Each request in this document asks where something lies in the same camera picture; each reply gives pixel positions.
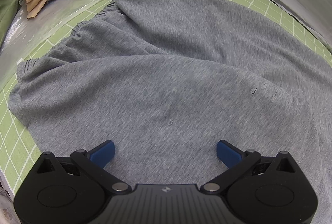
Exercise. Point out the green curtain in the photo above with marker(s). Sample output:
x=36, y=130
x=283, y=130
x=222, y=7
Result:
x=6, y=6

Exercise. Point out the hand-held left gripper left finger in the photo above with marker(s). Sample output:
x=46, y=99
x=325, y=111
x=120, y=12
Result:
x=103, y=154

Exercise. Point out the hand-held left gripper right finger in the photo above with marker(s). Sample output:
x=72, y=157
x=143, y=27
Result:
x=228, y=154

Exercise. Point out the grey pants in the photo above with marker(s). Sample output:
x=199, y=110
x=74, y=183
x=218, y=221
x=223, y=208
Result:
x=155, y=71

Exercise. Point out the clear plastic zip bag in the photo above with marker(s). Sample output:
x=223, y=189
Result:
x=39, y=26

